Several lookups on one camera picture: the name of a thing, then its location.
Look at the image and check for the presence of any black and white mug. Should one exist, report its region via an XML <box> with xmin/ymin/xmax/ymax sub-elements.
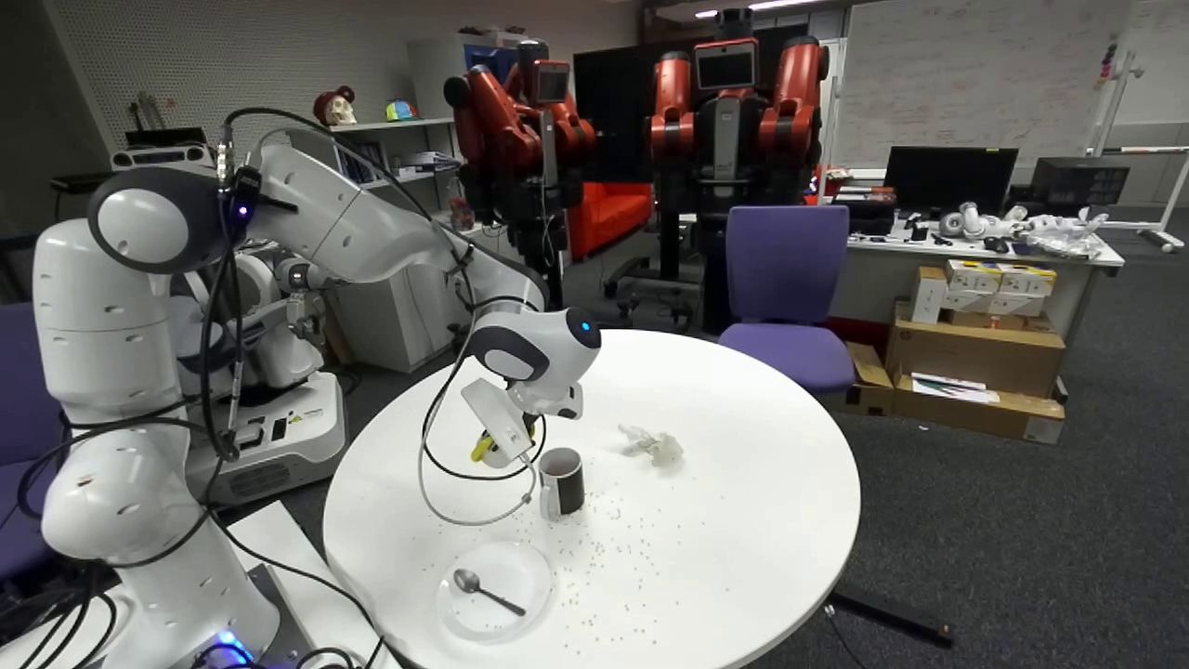
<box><xmin>540</xmin><ymin>445</ymin><xmax>588</xmax><ymax>519</ymax></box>

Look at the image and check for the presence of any black monitor on desk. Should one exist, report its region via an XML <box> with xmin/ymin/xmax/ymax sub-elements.
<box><xmin>883</xmin><ymin>145</ymin><xmax>1014</xmax><ymax>213</ymax></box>

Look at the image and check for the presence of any purple office chair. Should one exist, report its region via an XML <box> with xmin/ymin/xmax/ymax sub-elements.
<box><xmin>717</xmin><ymin>204</ymin><xmax>855</xmax><ymax>395</ymax></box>

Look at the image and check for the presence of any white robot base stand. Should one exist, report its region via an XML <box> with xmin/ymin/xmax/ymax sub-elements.
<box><xmin>0</xmin><ymin>503</ymin><xmax>406</xmax><ymax>669</ymax></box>

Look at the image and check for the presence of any metal spoon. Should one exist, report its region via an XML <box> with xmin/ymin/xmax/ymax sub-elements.
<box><xmin>452</xmin><ymin>567</ymin><xmax>529</xmax><ymax>617</ymax></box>

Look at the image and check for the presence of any white mug yellow handle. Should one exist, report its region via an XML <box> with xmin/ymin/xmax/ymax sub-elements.
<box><xmin>468</xmin><ymin>431</ymin><xmax>498</xmax><ymax>466</ymax></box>

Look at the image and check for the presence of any red baxter robot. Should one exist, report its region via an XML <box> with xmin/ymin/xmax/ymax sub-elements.
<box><xmin>647</xmin><ymin>36</ymin><xmax>827</xmax><ymax>331</ymax></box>
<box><xmin>441</xmin><ymin>42</ymin><xmax>599</xmax><ymax>307</ymax></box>

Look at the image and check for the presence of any cardboard boxes stack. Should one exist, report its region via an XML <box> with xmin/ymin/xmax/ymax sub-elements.
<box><xmin>846</xmin><ymin>259</ymin><xmax>1066</xmax><ymax>445</ymax></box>

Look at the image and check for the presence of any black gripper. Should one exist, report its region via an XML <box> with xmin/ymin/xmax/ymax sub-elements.
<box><xmin>460</xmin><ymin>379</ymin><xmax>532</xmax><ymax>469</ymax></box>

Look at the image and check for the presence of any round white table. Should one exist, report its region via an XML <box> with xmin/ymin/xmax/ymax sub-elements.
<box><xmin>324</xmin><ymin>331</ymin><xmax>860</xmax><ymax>669</ymax></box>

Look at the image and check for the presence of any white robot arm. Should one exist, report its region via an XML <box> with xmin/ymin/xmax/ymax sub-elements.
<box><xmin>34</xmin><ymin>145</ymin><xmax>603</xmax><ymax>669</ymax></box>

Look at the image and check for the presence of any white desk with clutter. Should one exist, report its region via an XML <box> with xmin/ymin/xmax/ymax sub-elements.
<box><xmin>832</xmin><ymin>218</ymin><xmax>1125</xmax><ymax>342</ymax></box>

